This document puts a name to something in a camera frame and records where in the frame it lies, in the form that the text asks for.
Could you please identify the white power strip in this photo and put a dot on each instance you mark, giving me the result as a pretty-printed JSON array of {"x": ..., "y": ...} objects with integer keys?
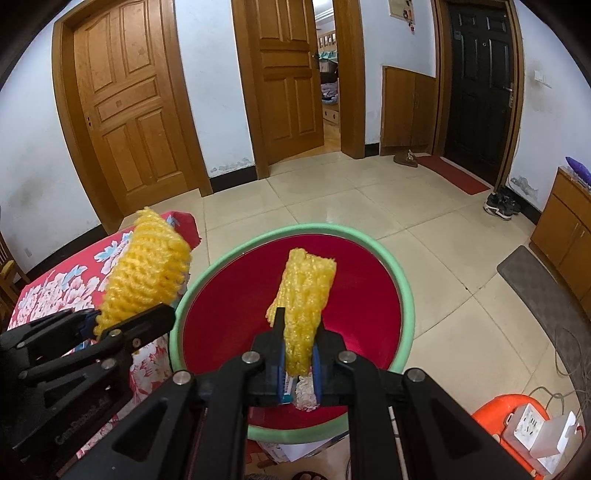
[{"x": 526, "y": 427}]

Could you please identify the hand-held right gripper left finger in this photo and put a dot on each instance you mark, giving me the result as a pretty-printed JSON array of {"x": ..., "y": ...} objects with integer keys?
[{"x": 278, "y": 374}]

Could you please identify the red floral tablecloth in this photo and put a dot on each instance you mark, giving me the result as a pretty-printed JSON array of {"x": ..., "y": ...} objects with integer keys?
[{"x": 55, "y": 286}]

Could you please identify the closed panelled wooden door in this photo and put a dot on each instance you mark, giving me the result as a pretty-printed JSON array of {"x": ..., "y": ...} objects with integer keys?
[{"x": 124, "y": 115}]

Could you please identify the red doormat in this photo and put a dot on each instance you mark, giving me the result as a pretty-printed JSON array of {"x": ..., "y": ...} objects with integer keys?
[{"x": 455, "y": 175}]

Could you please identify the yellow foam fruit net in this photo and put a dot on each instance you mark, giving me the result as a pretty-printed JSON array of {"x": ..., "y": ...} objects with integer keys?
[
  {"x": 302, "y": 300},
  {"x": 143, "y": 263}
]

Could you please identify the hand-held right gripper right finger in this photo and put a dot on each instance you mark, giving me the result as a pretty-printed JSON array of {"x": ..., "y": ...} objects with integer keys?
[{"x": 317, "y": 364}]

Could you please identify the beige wall panel box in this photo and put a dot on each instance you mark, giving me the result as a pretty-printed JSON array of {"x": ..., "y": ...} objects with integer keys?
[{"x": 399, "y": 9}]

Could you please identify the white power adapter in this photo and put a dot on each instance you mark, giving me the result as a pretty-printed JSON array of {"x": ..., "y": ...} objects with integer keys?
[{"x": 556, "y": 443}]

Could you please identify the low wooden wall cabinet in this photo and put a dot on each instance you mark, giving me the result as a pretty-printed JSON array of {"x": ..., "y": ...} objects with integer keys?
[{"x": 408, "y": 110}]

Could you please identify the brown slipper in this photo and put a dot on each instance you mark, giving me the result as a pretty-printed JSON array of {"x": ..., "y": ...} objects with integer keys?
[{"x": 405, "y": 158}]

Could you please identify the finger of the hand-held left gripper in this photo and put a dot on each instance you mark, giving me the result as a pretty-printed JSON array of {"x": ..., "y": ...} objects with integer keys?
[
  {"x": 138, "y": 327},
  {"x": 46, "y": 330}
]

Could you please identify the red bin with green rim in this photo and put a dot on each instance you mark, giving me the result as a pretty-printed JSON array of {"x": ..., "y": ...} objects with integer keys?
[{"x": 369, "y": 314}]

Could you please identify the dark sneaker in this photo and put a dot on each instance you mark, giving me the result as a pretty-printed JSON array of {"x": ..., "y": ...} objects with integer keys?
[
  {"x": 511, "y": 201},
  {"x": 497, "y": 207}
]

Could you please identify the black entrance door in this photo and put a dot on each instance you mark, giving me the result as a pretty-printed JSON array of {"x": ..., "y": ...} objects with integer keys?
[{"x": 475, "y": 92}]

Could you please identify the grey floor mat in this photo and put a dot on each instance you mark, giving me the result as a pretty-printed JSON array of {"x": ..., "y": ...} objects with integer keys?
[{"x": 535, "y": 286}]

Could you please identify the wooden sideboard cabinet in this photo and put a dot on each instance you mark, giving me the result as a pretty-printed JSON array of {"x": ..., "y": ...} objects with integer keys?
[{"x": 563, "y": 230}]

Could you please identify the open panelled wooden door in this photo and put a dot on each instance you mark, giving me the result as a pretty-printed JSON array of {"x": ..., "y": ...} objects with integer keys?
[{"x": 291, "y": 92}]

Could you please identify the purple fabric item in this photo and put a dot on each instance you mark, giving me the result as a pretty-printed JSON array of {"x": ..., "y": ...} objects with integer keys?
[{"x": 579, "y": 170}]

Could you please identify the orange plastic stool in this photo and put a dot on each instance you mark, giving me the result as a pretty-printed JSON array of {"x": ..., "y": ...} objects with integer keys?
[{"x": 494, "y": 415}]

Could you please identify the white wall switch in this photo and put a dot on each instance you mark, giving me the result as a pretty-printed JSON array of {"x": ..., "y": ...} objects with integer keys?
[{"x": 541, "y": 78}]

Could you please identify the wooden chair with yellow cushion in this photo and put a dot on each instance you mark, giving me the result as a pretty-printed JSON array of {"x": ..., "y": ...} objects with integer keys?
[{"x": 5, "y": 270}]

